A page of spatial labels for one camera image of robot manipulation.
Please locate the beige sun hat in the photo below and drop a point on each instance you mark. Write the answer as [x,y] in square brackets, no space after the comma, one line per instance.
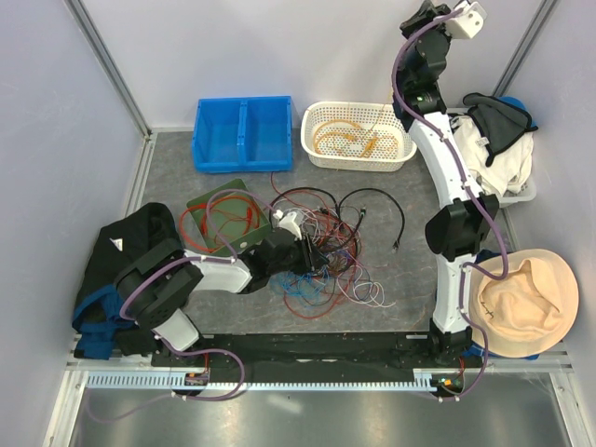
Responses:
[530,310]

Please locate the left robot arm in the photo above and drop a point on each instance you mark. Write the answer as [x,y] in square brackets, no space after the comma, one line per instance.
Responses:
[156,287]

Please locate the white cloth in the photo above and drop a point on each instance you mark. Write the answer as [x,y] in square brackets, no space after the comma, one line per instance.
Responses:
[470,144]

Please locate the white perforated plastic basket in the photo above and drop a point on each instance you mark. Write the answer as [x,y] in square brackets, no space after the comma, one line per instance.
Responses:
[358,136]

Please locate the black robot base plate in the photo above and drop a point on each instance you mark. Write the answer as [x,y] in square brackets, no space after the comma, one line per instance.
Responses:
[334,357]

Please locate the black jacket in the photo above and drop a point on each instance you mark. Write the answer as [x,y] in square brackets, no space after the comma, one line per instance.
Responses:
[96,315]

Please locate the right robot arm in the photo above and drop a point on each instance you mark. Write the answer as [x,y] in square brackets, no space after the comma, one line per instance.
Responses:
[455,233]

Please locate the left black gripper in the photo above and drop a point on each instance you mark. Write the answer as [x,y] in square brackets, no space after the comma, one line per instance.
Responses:
[311,258]

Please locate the slotted grey cable duct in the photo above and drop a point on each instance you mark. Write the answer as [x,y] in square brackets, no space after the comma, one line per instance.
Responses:
[185,381]

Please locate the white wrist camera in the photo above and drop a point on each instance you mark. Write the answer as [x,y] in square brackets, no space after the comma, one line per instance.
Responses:
[468,22]
[291,221]

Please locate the blue divided plastic bin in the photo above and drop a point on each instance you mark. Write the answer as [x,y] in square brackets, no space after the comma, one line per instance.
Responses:
[248,134]

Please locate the blue cap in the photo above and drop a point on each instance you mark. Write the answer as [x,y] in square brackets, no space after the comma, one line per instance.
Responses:
[520,105]

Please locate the dark grey cloth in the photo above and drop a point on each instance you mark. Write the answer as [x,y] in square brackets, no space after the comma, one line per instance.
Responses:
[499,123]

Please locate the grey plastic laundry tub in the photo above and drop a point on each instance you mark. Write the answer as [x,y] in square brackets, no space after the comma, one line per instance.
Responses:
[517,195]

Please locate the green plastic tray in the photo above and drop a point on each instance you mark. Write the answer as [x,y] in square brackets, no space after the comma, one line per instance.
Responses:
[228,212]

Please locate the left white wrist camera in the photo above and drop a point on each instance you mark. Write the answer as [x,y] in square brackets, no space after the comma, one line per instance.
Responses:
[291,221]

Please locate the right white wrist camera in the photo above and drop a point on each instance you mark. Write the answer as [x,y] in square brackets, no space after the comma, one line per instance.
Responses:
[468,22]

